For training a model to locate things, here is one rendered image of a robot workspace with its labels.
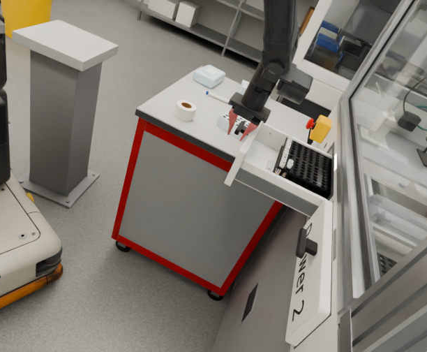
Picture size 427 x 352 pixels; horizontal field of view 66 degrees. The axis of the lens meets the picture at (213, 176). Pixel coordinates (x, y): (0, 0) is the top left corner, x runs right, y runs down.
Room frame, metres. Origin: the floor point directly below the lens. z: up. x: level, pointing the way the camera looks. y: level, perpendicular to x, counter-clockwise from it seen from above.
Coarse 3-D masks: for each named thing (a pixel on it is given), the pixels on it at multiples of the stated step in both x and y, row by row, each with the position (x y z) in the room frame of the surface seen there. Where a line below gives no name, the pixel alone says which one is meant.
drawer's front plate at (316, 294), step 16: (320, 208) 0.59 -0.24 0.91; (320, 224) 0.53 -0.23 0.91; (320, 240) 0.47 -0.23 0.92; (304, 256) 0.48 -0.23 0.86; (320, 256) 0.43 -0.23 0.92; (304, 272) 0.43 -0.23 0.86; (320, 272) 0.39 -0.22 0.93; (304, 288) 0.39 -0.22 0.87; (320, 288) 0.35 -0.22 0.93; (304, 304) 0.35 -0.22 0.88; (320, 304) 0.32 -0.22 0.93; (288, 320) 0.36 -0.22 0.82; (304, 320) 0.32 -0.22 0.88; (320, 320) 0.31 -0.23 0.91; (288, 336) 0.32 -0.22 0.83; (304, 336) 0.31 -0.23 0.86
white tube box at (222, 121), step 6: (228, 114) 1.08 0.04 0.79; (222, 120) 1.03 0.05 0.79; (228, 120) 1.03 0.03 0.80; (240, 120) 1.07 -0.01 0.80; (246, 120) 1.09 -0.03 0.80; (222, 126) 1.03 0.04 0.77; (228, 126) 1.02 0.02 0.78; (234, 126) 1.01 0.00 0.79; (240, 132) 1.00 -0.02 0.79; (240, 138) 1.00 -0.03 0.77
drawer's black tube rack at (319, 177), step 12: (300, 144) 0.87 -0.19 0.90; (288, 156) 0.76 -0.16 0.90; (300, 156) 0.79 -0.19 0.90; (312, 156) 0.82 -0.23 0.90; (324, 156) 0.86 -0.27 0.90; (288, 168) 0.71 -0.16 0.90; (300, 168) 0.73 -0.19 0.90; (312, 168) 0.76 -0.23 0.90; (324, 168) 0.79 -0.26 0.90; (300, 180) 0.73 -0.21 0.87; (312, 180) 0.70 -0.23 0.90; (324, 180) 0.73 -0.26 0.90; (324, 192) 0.72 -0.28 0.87
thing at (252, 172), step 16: (272, 128) 0.90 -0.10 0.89; (256, 144) 0.88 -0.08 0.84; (272, 144) 0.90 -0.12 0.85; (304, 144) 0.89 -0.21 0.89; (256, 160) 0.79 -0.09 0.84; (240, 176) 0.66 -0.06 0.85; (256, 176) 0.66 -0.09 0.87; (272, 176) 0.66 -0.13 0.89; (272, 192) 0.65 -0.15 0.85; (288, 192) 0.65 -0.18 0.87; (304, 192) 0.65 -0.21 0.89; (304, 208) 0.65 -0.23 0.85
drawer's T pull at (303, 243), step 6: (300, 234) 0.48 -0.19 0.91; (306, 234) 0.48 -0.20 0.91; (300, 240) 0.46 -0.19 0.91; (306, 240) 0.47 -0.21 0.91; (312, 240) 0.47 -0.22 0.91; (300, 246) 0.44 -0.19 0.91; (306, 246) 0.45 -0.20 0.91; (312, 246) 0.46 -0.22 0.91; (300, 252) 0.43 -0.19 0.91; (306, 252) 0.45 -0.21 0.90; (312, 252) 0.45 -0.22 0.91
